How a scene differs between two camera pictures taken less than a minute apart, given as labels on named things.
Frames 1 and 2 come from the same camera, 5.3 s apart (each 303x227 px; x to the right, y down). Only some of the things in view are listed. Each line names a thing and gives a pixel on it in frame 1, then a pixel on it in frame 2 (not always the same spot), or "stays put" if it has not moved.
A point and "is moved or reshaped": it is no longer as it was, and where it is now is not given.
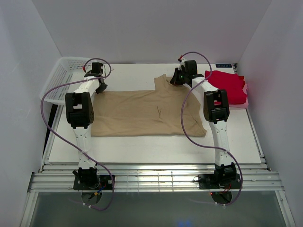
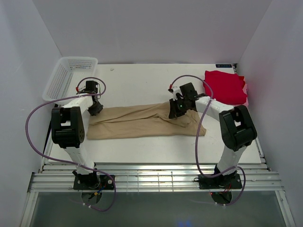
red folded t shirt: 233,83 stays put
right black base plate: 210,181 stays put
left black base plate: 105,181 stays put
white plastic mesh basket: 68,70 stays put
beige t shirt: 147,113 is moved or reshaped
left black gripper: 101,89 to 98,108
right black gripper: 174,80 to 173,112
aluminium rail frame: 58,178 stays put
